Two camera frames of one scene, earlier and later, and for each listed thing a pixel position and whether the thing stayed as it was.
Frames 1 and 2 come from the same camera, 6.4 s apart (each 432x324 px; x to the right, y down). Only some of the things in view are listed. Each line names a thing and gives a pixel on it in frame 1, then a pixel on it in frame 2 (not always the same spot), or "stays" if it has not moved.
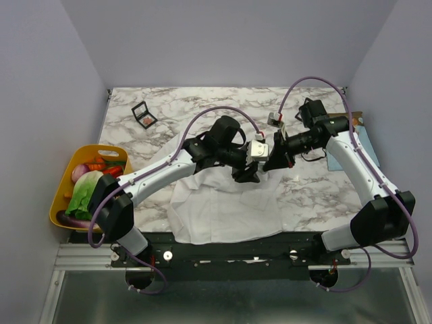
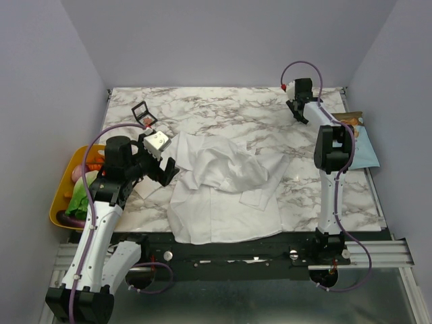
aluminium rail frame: x=86 y=256 stays
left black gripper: x=249 y=176 → x=164 y=177
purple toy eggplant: x=67 y=220 stays
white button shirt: x=213 y=206 stays
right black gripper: x=281 y=148 → x=298 y=106
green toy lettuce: x=82 y=190 stays
